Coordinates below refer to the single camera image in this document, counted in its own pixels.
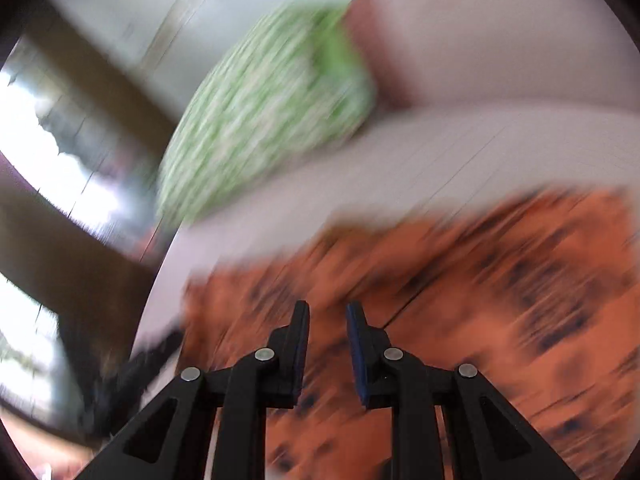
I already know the green patterned pillow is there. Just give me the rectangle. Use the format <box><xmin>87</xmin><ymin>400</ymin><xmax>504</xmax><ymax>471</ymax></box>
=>
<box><xmin>156</xmin><ymin>1</ymin><xmax>376</xmax><ymax>228</ymax></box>

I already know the pink quilted mattress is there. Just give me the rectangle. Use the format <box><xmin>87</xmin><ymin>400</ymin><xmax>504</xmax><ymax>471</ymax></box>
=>
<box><xmin>134</xmin><ymin>102</ymin><xmax>639</xmax><ymax>348</ymax></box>

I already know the stained glass window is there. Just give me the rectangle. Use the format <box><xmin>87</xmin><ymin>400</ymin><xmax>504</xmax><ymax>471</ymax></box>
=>
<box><xmin>1</xmin><ymin>39</ymin><xmax>171</xmax><ymax>266</ymax></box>

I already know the orange floral garment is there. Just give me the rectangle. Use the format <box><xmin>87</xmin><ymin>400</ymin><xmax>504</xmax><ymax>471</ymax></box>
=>
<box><xmin>180</xmin><ymin>188</ymin><xmax>639</xmax><ymax>479</ymax></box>

